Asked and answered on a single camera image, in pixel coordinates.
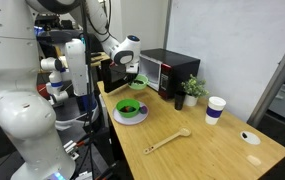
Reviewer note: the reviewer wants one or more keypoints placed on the small potted green plant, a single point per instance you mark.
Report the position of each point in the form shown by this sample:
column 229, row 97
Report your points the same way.
column 193, row 86

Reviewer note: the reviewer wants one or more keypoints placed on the grey metal frame beam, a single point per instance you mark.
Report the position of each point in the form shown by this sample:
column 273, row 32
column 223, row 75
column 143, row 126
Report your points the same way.
column 275, row 76

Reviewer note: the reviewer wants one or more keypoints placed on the wooden spoon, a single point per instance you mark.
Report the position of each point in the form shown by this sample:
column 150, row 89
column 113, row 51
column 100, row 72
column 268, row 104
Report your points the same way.
column 165, row 141

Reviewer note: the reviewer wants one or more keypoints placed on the bright green plastic bowl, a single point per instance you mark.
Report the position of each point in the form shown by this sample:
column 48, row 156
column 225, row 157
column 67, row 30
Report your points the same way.
column 132, row 115

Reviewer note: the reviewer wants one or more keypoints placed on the dark toy food pieces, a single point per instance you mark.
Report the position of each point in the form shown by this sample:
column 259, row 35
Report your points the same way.
column 128, row 109

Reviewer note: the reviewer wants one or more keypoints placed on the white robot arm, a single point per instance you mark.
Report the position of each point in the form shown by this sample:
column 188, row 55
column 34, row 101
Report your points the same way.
column 12, row 83

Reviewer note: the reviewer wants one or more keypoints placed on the purple toy grapes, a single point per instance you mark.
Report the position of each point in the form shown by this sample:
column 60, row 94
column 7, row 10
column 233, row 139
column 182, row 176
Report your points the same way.
column 143, row 109

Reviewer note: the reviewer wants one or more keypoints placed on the pale lavender round plate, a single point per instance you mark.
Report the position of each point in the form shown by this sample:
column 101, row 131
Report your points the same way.
column 128, row 120

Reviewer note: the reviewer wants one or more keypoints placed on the white blue articulated device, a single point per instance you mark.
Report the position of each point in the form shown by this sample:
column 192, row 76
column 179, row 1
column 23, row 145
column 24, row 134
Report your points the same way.
column 77, row 66

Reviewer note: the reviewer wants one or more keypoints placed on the black plastic cup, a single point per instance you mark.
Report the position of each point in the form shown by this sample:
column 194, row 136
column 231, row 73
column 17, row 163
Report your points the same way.
column 179, row 101

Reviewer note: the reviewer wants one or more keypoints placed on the red black microwave oven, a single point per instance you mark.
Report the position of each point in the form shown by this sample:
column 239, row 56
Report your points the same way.
column 178, row 65

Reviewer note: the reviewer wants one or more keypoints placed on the white paper cup blue band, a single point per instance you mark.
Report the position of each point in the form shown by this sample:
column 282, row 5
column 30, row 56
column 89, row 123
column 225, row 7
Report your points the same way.
column 214, row 111

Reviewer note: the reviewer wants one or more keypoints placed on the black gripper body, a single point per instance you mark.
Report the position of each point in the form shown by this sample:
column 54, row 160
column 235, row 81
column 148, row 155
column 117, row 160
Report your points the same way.
column 131, row 76

